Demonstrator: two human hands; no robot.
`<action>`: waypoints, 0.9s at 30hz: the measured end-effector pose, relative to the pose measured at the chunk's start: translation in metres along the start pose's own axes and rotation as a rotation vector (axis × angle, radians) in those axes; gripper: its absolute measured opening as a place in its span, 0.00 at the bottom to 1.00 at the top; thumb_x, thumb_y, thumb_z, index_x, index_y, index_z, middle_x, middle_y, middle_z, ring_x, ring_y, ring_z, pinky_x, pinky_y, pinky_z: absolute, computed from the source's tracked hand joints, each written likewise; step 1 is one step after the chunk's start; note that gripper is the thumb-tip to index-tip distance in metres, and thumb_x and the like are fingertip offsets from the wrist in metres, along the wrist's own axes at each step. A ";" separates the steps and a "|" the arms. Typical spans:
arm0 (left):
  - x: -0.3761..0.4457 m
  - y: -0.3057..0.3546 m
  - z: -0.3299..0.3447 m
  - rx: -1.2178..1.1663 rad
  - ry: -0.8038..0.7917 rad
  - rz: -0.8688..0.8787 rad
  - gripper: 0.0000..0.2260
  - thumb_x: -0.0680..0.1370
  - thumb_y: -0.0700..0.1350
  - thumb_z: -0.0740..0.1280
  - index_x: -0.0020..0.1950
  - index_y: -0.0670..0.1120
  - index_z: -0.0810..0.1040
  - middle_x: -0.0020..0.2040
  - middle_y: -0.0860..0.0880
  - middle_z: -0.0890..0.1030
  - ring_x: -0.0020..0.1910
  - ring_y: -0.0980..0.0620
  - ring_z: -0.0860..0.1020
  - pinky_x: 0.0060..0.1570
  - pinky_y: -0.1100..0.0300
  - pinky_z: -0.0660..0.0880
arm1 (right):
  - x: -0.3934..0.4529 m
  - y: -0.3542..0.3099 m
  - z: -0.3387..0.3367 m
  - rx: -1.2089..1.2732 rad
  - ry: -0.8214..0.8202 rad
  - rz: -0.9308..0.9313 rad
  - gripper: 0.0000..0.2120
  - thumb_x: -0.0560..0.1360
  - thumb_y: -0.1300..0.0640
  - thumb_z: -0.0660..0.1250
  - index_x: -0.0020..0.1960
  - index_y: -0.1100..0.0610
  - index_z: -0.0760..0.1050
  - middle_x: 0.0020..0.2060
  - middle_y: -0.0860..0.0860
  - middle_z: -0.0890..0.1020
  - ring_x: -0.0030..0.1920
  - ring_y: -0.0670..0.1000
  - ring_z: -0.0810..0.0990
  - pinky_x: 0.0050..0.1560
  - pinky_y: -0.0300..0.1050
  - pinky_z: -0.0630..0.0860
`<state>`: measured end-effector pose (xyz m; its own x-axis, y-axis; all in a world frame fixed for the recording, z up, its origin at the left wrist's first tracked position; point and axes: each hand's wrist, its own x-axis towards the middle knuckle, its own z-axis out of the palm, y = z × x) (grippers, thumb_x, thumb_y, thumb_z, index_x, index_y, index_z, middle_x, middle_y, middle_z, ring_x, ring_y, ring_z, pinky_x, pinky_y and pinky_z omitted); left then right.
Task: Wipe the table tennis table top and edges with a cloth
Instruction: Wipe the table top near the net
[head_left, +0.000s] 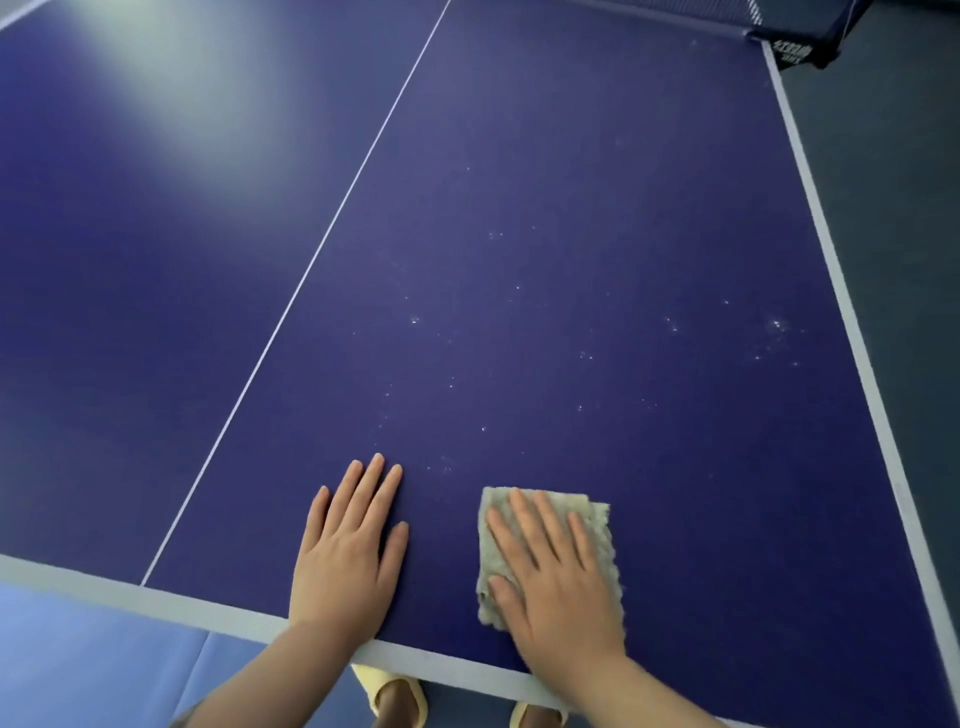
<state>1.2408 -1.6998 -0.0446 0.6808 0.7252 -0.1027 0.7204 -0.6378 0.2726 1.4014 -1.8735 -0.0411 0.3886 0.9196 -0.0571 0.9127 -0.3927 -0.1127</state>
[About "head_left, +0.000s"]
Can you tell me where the person's left forearm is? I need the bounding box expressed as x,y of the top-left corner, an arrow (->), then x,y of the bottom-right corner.
183,618 -> 376,728

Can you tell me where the person's right hand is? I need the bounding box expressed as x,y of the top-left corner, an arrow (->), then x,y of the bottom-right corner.
483,487 -> 628,680

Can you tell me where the cream slipper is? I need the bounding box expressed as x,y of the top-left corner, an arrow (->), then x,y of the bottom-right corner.
350,663 -> 430,728
509,699 -> 570,728

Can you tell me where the cream right slipper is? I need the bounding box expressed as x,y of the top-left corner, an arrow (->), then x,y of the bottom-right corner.
509,699 -> 570,728

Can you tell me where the cream left slipper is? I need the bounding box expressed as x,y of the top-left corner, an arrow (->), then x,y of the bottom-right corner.
350,663 -> 430,728

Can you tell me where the person's left leg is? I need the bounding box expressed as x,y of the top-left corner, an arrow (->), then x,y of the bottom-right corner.
373,678 -> 418,728

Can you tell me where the blue table tennis table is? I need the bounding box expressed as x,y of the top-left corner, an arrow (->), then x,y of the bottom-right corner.
0,0 -> 960,728

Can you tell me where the black net post clamp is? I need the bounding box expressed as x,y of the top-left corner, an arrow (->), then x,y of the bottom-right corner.
748,0 -> 875,73

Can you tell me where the dark blue table tennis net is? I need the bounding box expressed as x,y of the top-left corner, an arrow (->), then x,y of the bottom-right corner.
592,0 -> 875,39

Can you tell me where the grey cleaning cloth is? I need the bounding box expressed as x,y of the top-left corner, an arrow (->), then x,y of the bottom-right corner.
476,485 -> 628,631

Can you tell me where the person's left hand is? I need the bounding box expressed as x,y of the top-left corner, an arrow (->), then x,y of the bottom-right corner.
288,452 -> 411,646

